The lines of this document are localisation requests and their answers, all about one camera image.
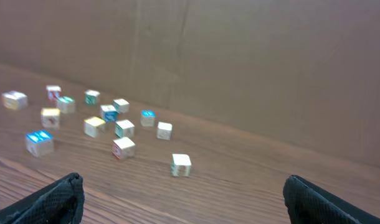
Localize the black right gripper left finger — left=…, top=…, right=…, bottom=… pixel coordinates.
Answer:
left=0, top=172, right=85, bottom=224

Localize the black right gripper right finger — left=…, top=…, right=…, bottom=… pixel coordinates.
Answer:
left=283, top=175, right=380, bottom=224

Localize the wooden block green side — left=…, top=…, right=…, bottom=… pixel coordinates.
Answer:
left=85, top=90, right=100, bottom=105
left=171, top=154, right=192, bottom=177

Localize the plain wooden block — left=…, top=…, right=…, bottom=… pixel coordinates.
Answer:
left=156, top=122, right=173, bottom=141

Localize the wooden block red side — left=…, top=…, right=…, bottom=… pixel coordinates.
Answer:
left=112, top=137, right=136, bottom=159

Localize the wooden block teal front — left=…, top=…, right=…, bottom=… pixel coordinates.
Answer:
left=115, top=119, right=135, bottom=138

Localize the wooden block green four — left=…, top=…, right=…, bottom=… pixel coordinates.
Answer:
left=56, top=96, right=75, bottom=114

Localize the wooden block blue side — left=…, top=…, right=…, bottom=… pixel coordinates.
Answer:
left=100, top=105, right=118, bottom=122

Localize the wooden block red top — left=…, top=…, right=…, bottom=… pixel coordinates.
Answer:
left=45, top=85, right=61, bottom=101

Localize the wooden block orange side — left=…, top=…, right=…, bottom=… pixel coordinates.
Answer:
left=1, top=91, right=28, bottom=110

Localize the wooden block teal side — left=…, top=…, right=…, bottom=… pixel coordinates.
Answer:
left=113, top=98, right=130, bottom=114

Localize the cardboard wall panel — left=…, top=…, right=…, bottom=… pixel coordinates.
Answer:
left=0, top=0, right=380, bottom=166

